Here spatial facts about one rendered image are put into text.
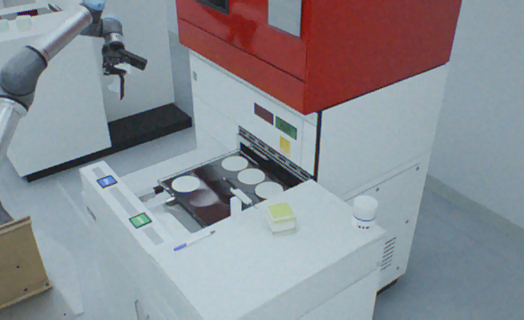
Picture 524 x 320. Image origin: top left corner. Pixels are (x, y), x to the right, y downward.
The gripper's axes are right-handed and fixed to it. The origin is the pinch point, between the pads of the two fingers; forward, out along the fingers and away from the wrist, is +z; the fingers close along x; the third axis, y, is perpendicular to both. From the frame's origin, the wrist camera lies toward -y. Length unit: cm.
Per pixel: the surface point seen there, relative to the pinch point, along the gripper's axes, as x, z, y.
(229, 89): 7.5, 2.4, -38.8
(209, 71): 1.7, -11.1, -35.0
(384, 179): 11, 46, -96
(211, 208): 4, 53, -21
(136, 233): 7, 62, 6
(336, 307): 19, 95, -48
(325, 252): 33, 83, -39
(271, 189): 9, 49, -44
